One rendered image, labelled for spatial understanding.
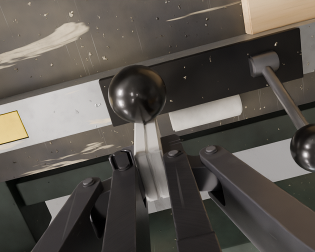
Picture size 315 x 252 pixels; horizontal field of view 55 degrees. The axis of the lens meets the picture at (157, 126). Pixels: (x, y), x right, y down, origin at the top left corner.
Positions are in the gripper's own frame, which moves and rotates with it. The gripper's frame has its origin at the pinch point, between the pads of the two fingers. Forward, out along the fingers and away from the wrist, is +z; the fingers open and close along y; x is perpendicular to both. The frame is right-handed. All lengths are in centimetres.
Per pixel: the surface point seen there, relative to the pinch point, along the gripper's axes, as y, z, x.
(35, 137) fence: -12.3, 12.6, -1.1
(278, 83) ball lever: 12.0, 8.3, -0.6
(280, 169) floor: 73, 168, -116
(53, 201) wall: -134, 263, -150
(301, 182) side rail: 18.9, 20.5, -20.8
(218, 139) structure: 8.2, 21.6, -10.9
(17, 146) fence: -14.4, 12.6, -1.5
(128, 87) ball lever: -0.3, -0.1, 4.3
